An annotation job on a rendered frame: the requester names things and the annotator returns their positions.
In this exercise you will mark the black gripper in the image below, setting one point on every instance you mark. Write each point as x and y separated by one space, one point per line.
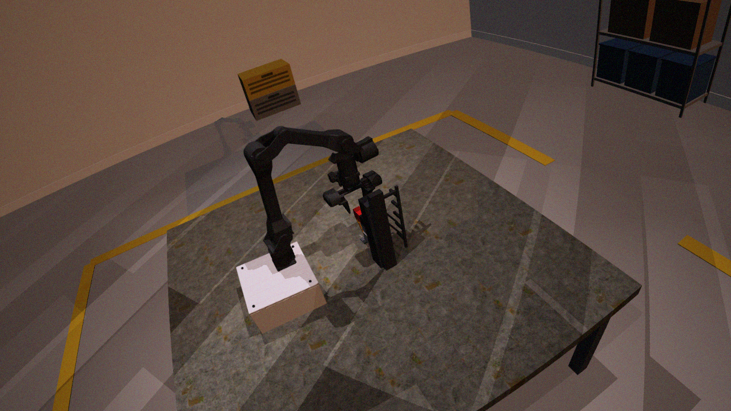
352 182

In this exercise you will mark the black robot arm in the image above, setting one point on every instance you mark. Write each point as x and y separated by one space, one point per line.
259 155

